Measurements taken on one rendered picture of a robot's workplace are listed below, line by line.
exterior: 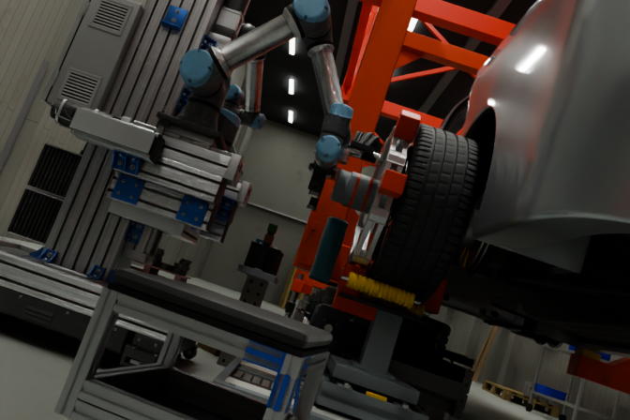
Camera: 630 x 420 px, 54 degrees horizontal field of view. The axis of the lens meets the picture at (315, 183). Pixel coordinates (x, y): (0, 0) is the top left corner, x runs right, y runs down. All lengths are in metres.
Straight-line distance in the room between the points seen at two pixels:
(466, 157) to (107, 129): 1.21
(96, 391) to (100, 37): 1.63
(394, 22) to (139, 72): 1.29
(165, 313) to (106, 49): 1.55
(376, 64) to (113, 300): 2.15
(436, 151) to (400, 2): 1.14
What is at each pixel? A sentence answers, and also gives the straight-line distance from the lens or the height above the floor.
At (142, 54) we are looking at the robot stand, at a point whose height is 1.06.
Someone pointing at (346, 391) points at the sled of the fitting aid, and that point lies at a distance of 2.09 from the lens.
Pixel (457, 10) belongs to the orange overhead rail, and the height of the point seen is 3.35.
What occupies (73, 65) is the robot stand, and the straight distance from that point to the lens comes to 2.45.
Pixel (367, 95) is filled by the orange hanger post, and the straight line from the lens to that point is 2.92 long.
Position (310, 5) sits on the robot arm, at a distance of 2.06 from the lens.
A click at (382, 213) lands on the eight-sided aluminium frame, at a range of 2.12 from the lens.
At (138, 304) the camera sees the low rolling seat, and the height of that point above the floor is 0.29.
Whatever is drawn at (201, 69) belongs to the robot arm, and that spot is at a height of 0.97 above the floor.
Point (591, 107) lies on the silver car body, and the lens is 1.59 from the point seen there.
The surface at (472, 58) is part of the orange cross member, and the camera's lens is 5.28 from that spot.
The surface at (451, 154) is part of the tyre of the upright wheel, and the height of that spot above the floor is 1.03.
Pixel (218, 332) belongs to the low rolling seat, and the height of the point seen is 0.29.
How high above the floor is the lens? 0.38
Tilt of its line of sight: 11 degrees up
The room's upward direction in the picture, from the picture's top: 19 degrees clockwise
